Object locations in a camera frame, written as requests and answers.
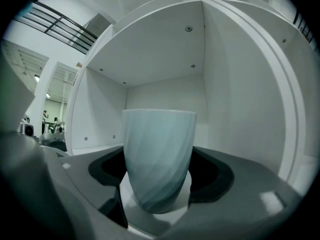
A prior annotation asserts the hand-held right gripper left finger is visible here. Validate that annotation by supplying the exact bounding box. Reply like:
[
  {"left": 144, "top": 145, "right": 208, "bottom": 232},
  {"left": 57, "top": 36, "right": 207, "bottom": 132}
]
[{"left": 59, "top": 145, "right": 129, "bottom": 229}]

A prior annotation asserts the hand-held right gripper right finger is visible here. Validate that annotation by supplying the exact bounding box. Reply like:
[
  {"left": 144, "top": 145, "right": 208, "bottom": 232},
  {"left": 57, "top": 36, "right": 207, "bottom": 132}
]
[{"left": 154, "top": 145, "right": 304, "bottom": 240}]

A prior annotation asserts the pale blue ribbed cup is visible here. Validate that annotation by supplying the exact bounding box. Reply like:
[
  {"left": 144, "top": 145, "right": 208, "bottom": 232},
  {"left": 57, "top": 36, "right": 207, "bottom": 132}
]
[{"left": 121, "top": 108, "right": 197, "bottom": 214}]

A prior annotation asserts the white wooden shelf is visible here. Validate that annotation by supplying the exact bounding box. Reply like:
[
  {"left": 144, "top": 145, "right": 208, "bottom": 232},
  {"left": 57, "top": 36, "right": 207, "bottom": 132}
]
[{"left": 65, "top": 0, "right": 320, "bottom": 200}]

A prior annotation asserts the white device with dark lens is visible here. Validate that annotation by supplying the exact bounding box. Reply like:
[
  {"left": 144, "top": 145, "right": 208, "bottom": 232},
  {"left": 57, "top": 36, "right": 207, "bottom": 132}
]
[{"left": 18, "top": 122, "right": 35, "bottom": 137}]

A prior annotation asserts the black metal railing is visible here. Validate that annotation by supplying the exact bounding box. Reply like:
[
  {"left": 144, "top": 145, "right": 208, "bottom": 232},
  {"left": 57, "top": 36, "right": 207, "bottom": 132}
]
[
  {"left": 291, "top": 10, "right": 315, "bottom": 45},
  {"left": 12, "top": 0, "right": 99, "bottom": 55}
]

